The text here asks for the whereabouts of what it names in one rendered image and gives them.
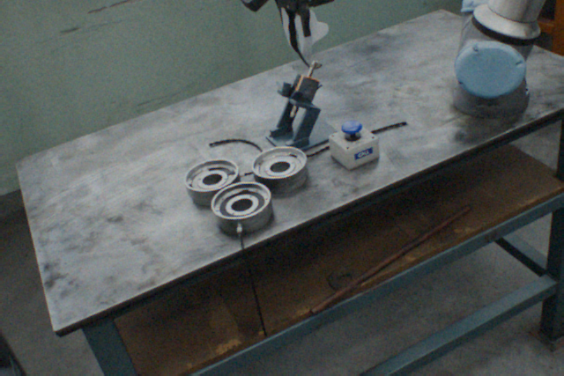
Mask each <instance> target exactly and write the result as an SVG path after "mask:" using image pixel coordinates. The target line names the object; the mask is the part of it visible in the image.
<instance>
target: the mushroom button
mask: <svg viewBox="0 0 564 376"><path fill-rule="evenodd" d="M361 130H362V124H361V123H360V122H359V121H357V120H348V121H345V122H343V123H342V125H341V131H342V132H343V133H344V134H347V135H349V137H354V136H355V134H357V133H359V132H360V131H361Z"/></svg>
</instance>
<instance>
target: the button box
mask: <svg viewBox="0 0 564 376"><path fill-rule="evenodd" d="M328 139H329V146H330V155H331V156H332V157H333V158H334V159H335V160H336V161H337V162H338V163H340V164H341V165H342V166H343V167H344V168H345V169H347V170H348V171H350V170H353V169H354V168H356V167H359V166H362V165H365V164H366V163H369V162H371V161H373V160H376V159H378V158H379V147H378V138H377V137H375V136H373V135H372V134H371V133H369V132H368V131H367V130H365V129H364V128H362V130H361V131H360V132H359V133H357V134H355V136H354V137H349V135H347V134H344V133H343V132H342V131H339V132H338V133H335V134H333V135H331V136H328Z"/></svg>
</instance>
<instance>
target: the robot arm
mask: <svg viewBox="0 0 564 376"><path fill-rule="evenodd" d="M241 1H242V3H243V4H244V5H245V6H246V7H247V8H249V9H250V10H252V11H258V10H259V9H260V8H261V7H262V6H263V5H264V4H265V3H266V2H267V1H268V0H241ZM332 1H334V0H278V11H279V15H280V18H281V22H282V25H283V27H284V30H285V33H286V38H287V39H288V42H289V45H290V46H291V48H292V49H293V50H294V51H295V52H297V51H298V43H297V39H296V35H297V34H298V35H299V42H300V45H301V53H302V54H303V55H304V56H306V58H307V59H309V58H310V56H311V50H312V44H313V43H315V42H316V41H318V40H319V39H321V38H322V37H323V36H324V35H326V34H327V32H328V26H327V24H325V23H321V22H318V21H316V18H315V13H314V12H313V11H311V10H310V9H309V7H312V6H313V7H316V6H318V5H321V4H326V3H329V2H332ZM544 3H545V0H463V6H462V9H461V12H462V29H461V34H460V39H459V43H458V49H457V53H456V58H455V61H454V69H455V74H456V80H457V84H456V85H455V88H454V91H453V98H454V104H455V106H456V108H457V109H458V110H459V111H461V112H462V113H464V114H467V115H470V116H473V117H478V118H484V119H496V118H503V117H508V116H511V115H514V114H518V113H520V112H521V111H523V110H524V109H525V108H526V107H527V105H528V103H529V88H528V86H527V84H526V80H525V76H524V75H525V71H526V67H525V63H526V60H527V58H528V56H529V54H530V52H531V50H532V48H533V46H534V44H535V42H536V40H537V38H538V36H539V34H540V28H539V26H538V23H537V17H538V14H539V13H540V11H541V9H542V7H543V5H544Z"/></svg>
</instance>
